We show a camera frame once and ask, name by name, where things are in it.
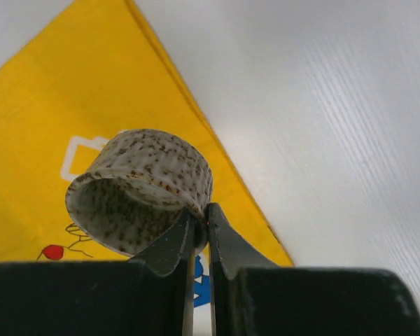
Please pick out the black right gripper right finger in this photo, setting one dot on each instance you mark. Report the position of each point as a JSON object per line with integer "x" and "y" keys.
{"x": 251, "y": 295}

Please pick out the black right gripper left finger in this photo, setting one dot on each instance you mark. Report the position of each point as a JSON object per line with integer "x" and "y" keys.
{"x": 149, "y": 294}

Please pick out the speckled ceramic cup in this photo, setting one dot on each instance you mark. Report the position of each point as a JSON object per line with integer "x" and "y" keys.
{"x": 137, "y": 188}

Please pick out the yellow Pikachu cloth placemat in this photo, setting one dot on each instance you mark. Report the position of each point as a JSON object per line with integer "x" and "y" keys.
{"x": 96, "y": 70}

